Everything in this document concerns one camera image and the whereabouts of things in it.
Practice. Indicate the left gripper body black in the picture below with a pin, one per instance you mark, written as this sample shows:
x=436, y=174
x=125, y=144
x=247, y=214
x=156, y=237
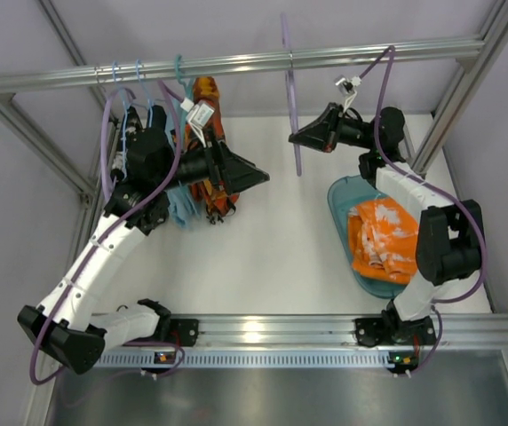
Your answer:
x=218, y=164

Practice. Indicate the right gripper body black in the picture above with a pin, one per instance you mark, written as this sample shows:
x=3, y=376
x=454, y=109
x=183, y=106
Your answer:
x=334, y=128

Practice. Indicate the orange tie-dye trousers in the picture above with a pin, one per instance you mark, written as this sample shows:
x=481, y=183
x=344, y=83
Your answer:
x=382, y=238

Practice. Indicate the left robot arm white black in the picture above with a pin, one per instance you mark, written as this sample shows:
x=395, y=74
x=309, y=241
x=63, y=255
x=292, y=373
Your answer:
x=137, y=206

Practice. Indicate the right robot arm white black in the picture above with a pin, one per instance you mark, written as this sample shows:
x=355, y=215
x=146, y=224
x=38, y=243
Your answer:
x=451, y=242

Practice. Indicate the camouflage orange trousers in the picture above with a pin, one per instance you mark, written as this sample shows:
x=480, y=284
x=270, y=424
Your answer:
x=215, y=204

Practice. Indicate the light blue trousers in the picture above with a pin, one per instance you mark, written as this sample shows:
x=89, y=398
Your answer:
x=183, y=208

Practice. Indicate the dark navy trousers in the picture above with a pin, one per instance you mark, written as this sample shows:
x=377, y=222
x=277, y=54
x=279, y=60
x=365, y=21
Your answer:
x=156, y=118

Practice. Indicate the teal plastic hanger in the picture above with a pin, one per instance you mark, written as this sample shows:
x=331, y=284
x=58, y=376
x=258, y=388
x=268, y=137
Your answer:
x=183, y=89

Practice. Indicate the black white patterned trousers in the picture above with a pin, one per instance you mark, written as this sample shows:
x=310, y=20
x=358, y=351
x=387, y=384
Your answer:
x=131, y=125

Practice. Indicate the empty lilac plastic hanger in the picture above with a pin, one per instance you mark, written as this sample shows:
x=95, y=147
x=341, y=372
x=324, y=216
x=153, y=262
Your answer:
x=105, y=180

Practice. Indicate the teal transparent plastic tub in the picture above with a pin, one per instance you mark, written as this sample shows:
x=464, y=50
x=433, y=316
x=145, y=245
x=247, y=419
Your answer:
x=344, y=194

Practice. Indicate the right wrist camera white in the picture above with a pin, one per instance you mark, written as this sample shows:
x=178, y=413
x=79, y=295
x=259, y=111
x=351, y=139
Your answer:
x=348, y=88

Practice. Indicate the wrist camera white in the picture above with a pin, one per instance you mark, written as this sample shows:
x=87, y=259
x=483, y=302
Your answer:
x=195, y=116
x=348, y=88

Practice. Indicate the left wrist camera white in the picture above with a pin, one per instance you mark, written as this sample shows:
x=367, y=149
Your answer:
x=195, y=116

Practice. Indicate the light blue wire hanger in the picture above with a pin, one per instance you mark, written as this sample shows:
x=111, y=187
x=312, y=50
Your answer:
x=126, y=99
x=147, y=93

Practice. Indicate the aluminium hanging rail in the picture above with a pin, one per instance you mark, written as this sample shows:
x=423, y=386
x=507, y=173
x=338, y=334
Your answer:
x=128, y=72

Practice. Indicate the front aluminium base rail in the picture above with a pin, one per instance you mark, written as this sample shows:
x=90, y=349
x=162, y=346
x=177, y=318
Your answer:
x=258, y=330

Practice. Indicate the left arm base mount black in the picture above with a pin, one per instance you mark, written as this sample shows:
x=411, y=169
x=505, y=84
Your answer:
x=181, y=332

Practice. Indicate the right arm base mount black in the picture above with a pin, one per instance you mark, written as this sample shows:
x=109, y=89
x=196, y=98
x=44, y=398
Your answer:
x=376, y=331

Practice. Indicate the right aluminium frame post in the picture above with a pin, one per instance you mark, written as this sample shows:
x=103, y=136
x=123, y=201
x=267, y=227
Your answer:
x=494, y=36

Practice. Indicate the aluminium frame post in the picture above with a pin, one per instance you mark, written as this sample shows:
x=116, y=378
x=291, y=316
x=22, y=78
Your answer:
x=494, y=36
x=21, y=125

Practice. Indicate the slotted grey cable duct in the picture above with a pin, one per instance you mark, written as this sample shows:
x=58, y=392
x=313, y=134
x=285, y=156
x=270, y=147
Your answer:
x=247, y=359

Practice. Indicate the left aluminium frame post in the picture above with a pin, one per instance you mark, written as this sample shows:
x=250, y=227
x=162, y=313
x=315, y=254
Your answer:
x=21, y=125

